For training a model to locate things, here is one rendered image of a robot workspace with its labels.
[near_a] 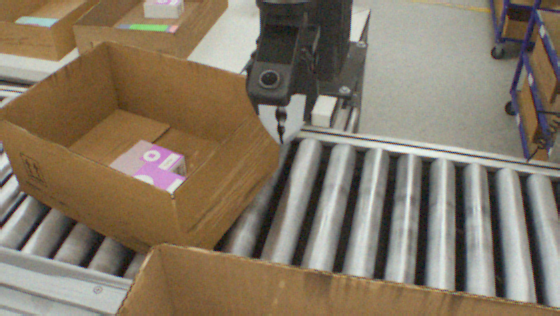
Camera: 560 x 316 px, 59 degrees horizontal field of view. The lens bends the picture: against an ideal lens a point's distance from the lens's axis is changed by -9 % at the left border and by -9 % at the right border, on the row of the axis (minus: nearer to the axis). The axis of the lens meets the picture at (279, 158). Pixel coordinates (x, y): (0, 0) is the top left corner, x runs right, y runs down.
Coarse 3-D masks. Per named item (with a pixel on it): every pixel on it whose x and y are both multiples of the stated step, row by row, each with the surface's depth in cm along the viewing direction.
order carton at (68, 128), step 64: (128, 64) 101; (192, 64) 93; (0, 128) 81; (64, 128) 98; (128, 128) 105; (192, 128) 103; (256, 128) 83; (64, 192) 82; (128, 192) 72; (192, 192) 71; (256, 192) 91
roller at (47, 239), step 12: (48, 216) 87; (60, 216) 87; (48, 228) 85; (60, 228) 86; (36, 240) 83; (48, 240) 84; (60, 240) 86; (24, 252) 81; (36, 252) 81; (48, 252) 83
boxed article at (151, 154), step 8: (136, 144) 94; (144, 144) 94; (128, 152) 92; (136, 152) 92; (144, 152) 92; (152, 152) 92; (160, 152) 92; (168, 152) 92; (144, 160) 91; (152, 160) 91; (160, 160) 91; (168, 160) 91; (176, 160) 91; (184, 160) 92; (168, 168) 89; (176, 168) 90; (184, 168) 93; (184, 176) 93
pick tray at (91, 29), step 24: (120, 0) 143; (144, 0) 155; (192, 0) 153; (216, 0) 140; (96, 24) 133; (144, 24) 142; (168, 24) 141; (192, 24) 127; (144, 48) 122; (168, 48) 121; (192, 48) 130
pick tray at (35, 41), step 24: (0, 0) 138; (24, 0) 147; (48, 0) 157; (72, 0) 157; (96, 0) 138; (0, 24) 126; (24, 24) 124; (72, 24) 130; (0, 48) 132; (24, 48) 129; (48, 48) 127; (72, 48) 133
